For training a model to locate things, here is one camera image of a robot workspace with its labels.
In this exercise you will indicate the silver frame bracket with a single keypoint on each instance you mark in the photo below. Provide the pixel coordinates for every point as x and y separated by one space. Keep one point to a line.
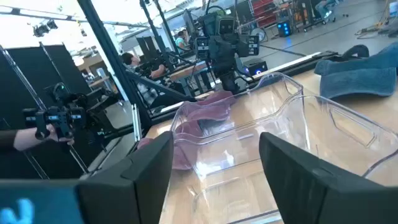
136 121

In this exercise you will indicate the red storage rack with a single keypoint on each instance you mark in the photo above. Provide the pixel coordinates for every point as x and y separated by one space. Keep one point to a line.
264 12

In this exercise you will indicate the wooden workbench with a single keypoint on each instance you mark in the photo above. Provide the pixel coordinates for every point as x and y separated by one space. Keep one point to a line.
189 70

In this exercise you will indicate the blue fabric hat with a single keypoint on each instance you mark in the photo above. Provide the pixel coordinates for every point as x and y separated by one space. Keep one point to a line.
357 63
357 82

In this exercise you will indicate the round floor fan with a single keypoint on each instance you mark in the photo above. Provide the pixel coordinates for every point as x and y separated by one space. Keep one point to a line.
258 35

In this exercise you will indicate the person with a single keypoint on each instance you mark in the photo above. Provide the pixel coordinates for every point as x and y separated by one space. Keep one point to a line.
325 9
180 40
133 60

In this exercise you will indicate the black partition panel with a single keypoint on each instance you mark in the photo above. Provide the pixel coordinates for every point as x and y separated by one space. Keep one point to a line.
18 102

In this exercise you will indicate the black computer case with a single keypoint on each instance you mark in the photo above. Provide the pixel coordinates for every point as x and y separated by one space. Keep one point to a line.
255 67

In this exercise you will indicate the black box with blue lights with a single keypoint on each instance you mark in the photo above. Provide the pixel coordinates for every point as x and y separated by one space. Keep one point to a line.
283 29

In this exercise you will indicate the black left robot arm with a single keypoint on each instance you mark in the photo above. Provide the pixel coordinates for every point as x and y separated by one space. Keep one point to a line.
231 84

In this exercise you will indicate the person's hand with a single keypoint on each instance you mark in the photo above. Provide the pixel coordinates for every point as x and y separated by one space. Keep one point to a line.
34 138

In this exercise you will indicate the clear plastic bin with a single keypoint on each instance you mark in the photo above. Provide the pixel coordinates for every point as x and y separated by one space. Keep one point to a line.
248 102
311 130

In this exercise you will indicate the maroon cloth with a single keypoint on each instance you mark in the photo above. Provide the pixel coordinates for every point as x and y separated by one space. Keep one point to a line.
205 109

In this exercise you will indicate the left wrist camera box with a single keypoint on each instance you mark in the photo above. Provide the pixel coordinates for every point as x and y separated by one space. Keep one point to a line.
226 25

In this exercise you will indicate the black ceiling spotlight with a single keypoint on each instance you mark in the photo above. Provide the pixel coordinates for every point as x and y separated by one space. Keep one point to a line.
42 29

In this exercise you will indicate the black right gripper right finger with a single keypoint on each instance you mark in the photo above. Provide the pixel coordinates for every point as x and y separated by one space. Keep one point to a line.
304 193

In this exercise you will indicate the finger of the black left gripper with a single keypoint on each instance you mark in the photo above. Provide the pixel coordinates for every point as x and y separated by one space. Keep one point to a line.
253 45
202 48

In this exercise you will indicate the black aluminium table frame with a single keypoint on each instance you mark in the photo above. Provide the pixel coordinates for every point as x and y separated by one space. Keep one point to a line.
115 62

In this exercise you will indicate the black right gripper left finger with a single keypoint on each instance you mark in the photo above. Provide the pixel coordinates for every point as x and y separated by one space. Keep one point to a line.
136 186

